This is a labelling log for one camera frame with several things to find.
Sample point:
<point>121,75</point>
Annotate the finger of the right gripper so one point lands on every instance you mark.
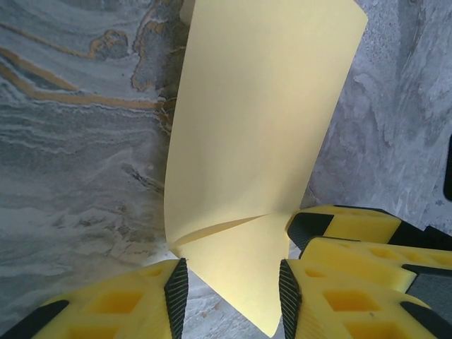
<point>353,257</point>
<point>353,222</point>

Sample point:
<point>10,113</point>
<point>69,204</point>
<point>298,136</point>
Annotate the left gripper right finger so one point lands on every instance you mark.
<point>318,310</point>

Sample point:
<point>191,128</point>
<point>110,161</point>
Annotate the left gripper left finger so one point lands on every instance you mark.
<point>141,310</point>

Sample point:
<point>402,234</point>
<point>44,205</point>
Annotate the yellow paper sheet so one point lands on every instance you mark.
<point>254,123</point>

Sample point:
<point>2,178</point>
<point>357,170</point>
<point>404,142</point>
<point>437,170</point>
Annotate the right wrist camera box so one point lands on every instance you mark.
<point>448,166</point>

